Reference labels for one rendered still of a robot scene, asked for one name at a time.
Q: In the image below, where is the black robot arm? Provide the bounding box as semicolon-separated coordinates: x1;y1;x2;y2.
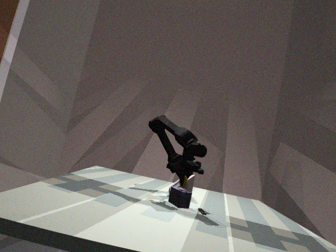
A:
149;115;207;172

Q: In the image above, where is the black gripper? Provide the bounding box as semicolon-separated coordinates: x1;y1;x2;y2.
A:
166;154;204;186

